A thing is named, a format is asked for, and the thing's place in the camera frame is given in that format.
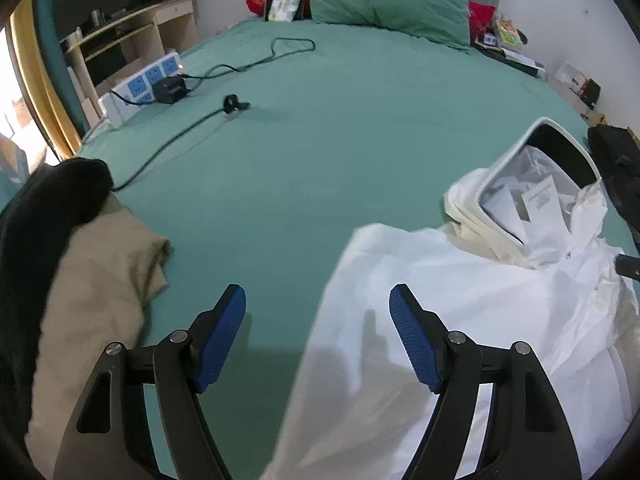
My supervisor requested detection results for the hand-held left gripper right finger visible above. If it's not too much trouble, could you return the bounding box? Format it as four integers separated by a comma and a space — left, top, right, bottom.
389, 284, 583, 480

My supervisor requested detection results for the black monitor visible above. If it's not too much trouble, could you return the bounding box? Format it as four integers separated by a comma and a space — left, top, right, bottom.
52, 0, 128, 38

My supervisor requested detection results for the tissue pack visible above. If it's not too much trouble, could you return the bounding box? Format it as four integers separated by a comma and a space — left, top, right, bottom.
267, 0, 305, 22

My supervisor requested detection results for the black jacket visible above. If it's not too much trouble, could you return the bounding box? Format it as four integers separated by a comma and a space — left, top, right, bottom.
587, 125, 640, 251

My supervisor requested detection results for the white and blue power strip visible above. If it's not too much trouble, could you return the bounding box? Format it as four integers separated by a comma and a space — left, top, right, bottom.
99, 51, 181, 128

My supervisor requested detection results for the white box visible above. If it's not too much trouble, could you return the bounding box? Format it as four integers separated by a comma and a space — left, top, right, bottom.
554, 61, 589, 96

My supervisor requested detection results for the green picture book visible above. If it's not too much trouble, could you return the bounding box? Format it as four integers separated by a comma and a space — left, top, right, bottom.
495, 19, 524, 46

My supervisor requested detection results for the light wooden desk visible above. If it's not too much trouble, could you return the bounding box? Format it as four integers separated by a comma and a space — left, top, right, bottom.
60, 0, 196, 126

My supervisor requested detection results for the black power cable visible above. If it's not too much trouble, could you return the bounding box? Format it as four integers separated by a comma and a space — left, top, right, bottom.
182, 37, 317, 82

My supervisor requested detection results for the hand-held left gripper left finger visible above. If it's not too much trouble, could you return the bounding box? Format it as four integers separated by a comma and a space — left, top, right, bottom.
52, 284, 247, 480

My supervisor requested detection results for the teal curtain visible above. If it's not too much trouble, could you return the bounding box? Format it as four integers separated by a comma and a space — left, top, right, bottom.
32, 0, 101, 158

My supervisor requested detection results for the black garment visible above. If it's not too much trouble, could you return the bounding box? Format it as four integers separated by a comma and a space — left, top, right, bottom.
0, 157, 113, 456

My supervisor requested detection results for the black charger adapter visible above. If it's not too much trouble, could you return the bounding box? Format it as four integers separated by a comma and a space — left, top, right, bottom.
152, 77, 190, 105

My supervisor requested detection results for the beige garment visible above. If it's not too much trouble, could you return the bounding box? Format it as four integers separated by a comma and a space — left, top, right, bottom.
25, 192, 173, 480

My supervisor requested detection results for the black cable with strap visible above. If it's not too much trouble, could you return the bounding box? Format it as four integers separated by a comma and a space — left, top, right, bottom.
111, 95, 252, 193

